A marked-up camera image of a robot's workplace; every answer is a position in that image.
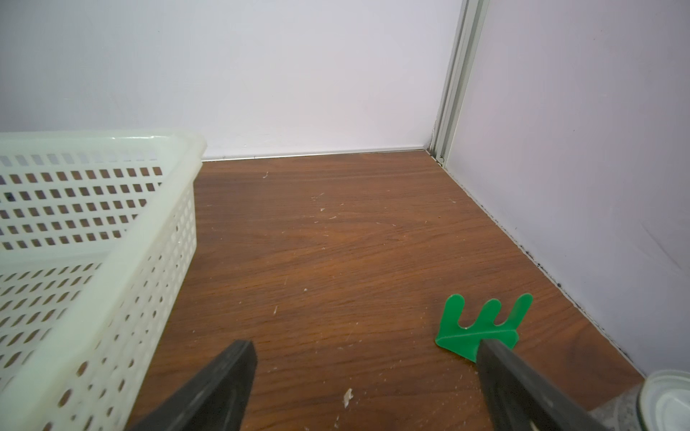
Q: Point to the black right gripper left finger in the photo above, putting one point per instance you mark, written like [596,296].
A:
[214,399]

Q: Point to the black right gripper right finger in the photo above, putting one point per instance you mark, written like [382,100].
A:
[519,398]

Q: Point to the white perforated plastic basket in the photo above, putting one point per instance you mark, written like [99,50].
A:
[97,234]

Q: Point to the green toy rake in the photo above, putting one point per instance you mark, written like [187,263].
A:
[465,341]

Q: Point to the round metal tin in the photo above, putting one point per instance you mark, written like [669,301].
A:
[664,401]

